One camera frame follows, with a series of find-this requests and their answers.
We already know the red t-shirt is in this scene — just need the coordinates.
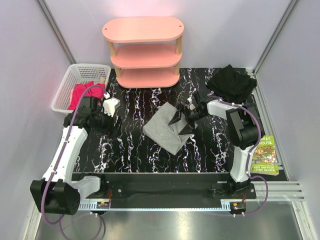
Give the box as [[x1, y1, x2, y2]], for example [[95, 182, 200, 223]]
[[66, 80, 106, 111]]

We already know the white plastic basket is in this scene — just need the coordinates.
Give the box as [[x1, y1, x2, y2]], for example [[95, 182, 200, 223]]
[[51, 63, 111, 115]]

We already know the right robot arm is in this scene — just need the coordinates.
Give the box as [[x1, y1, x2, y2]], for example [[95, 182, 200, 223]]
[[168, 92, 264, 199]]

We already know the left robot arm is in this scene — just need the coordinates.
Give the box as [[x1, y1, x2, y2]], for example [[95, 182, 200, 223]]
[[30, 96, 122, 215]]

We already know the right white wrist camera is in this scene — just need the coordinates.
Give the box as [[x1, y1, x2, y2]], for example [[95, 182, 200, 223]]
[[187, 97, 196, 111]]

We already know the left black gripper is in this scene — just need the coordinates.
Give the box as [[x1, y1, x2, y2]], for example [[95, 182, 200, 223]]
[[92, 105, 123, 139]]

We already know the green treehouse book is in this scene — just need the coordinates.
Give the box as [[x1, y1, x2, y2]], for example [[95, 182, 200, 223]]
[[250, 135, 279, 176]]

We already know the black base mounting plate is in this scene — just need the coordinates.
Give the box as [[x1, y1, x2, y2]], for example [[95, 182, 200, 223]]
[[93, 173, 257, 211]]

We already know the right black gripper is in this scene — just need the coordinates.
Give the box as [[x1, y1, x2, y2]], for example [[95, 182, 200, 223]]
[[168, 103, 207, 136]]

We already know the black t-shirt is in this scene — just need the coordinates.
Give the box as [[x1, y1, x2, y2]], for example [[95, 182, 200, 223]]
[[206, 64, 257, 104]]

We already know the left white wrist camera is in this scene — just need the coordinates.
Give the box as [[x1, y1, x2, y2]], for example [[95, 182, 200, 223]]
[[102, 92, 121, 117]]

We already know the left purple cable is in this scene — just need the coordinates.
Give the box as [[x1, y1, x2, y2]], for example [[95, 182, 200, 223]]
[[39, 84, 112, 240]]

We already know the grey t-shirt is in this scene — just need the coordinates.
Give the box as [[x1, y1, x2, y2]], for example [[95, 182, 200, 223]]
[[142, 102, 193, 155]]

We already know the pink t-shirt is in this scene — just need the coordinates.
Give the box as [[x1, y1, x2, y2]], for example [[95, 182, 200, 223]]
[[69, 88, 74, 105]]

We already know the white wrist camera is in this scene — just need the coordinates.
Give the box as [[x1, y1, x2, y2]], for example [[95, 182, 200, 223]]
[[102, 92, 121, 117], [187, 97, 196, 111]]

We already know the pink three-tier shelf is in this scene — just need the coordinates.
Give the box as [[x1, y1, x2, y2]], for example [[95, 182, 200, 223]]
[[102, 16, 184, 89]]

